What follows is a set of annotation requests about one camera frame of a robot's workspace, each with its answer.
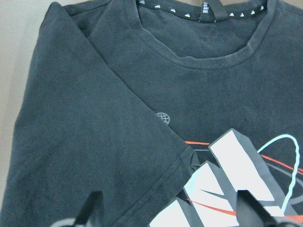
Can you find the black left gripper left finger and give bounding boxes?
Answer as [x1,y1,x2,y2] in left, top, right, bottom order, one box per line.
[72,191,102,227]

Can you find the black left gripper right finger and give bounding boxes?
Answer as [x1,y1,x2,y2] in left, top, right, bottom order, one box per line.
[236,190,280,227]

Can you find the black printed t-shirt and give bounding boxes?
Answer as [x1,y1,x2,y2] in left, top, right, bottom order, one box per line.
[0,0,303,227]

